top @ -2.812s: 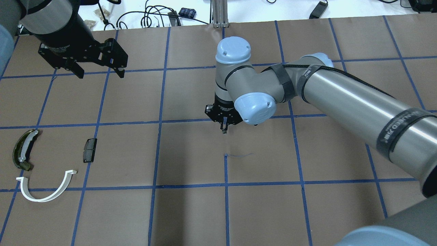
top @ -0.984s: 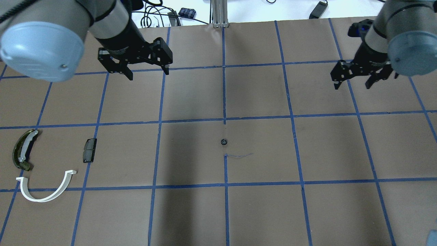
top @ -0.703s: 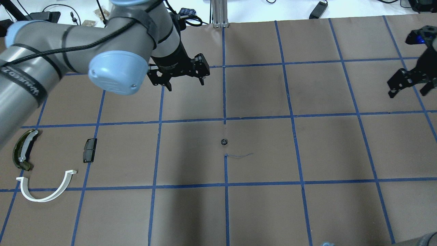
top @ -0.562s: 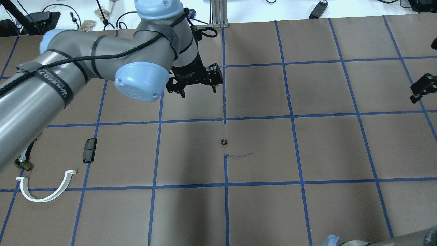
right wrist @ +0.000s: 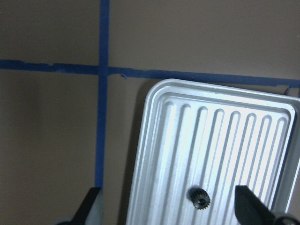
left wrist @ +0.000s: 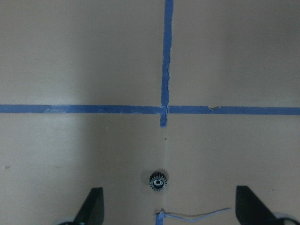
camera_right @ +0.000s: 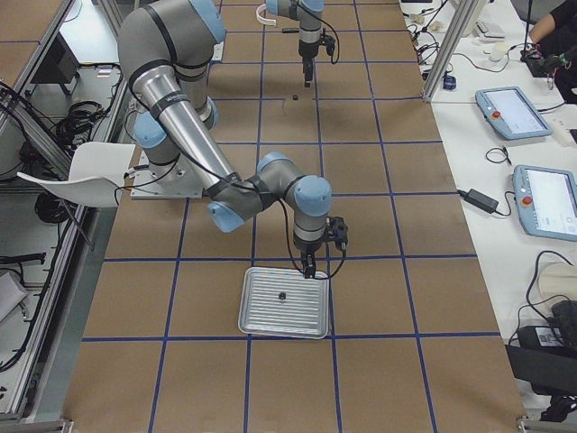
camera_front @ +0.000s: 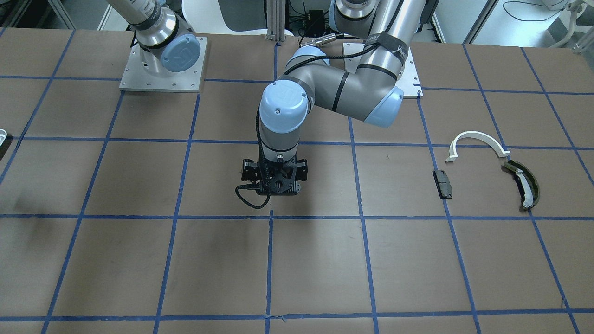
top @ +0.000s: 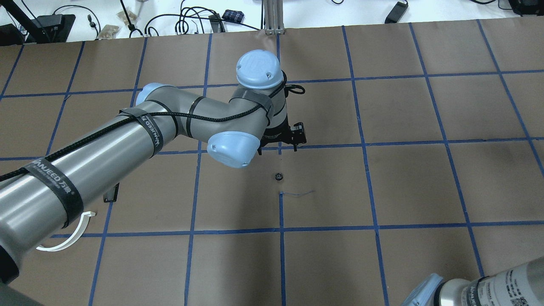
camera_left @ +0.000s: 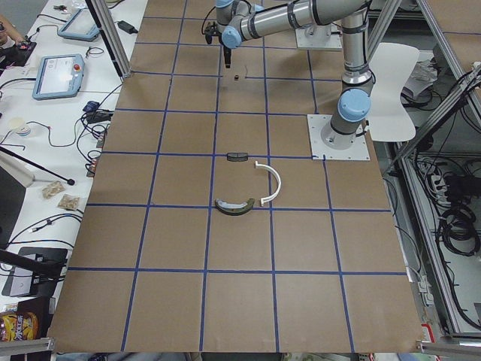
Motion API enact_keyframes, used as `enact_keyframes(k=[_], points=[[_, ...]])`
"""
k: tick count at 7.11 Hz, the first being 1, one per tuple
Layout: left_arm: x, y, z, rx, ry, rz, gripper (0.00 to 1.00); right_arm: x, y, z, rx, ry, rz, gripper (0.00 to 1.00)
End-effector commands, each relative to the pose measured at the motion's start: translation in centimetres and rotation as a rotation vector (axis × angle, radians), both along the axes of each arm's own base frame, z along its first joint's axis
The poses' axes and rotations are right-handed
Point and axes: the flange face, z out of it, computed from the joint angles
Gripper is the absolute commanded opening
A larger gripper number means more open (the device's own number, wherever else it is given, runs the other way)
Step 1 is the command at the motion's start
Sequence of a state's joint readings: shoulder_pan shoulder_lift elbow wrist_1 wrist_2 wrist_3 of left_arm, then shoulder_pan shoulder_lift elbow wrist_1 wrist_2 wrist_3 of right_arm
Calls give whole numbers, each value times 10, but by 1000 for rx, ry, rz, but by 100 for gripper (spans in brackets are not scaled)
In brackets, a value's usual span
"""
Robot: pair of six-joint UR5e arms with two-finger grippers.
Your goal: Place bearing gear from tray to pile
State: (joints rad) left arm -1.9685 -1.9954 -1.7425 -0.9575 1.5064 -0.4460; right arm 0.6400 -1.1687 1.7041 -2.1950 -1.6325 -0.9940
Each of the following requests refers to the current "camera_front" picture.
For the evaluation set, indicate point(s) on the green curved brake shoe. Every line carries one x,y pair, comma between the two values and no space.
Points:
526,182

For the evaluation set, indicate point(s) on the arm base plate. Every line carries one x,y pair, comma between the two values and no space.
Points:
408,76
144,73

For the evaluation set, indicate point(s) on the small black brake pad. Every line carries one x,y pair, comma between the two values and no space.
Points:
443,184

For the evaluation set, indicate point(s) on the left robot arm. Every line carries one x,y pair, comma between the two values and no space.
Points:
369,94

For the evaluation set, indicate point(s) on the white curved plastic bracket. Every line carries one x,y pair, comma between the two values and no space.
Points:
483,137

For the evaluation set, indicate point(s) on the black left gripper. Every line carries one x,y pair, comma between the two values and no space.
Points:
248,170

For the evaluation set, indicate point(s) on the silver ribbed metal tray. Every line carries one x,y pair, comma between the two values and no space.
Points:
3,137

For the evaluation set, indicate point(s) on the aluminium frame post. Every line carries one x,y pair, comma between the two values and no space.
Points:
275,20

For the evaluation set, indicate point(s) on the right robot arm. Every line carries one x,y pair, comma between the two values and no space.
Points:
161,32

